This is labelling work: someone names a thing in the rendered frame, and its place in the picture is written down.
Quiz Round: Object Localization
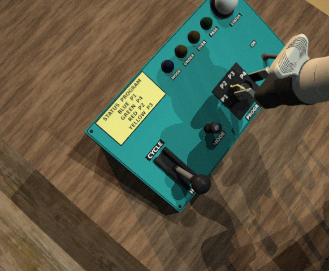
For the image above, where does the green box-shaped console housing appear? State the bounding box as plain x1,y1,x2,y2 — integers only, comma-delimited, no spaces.
84,0,285,213

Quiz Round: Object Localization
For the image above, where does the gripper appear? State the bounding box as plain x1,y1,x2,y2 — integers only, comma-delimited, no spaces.
234,34,329,109

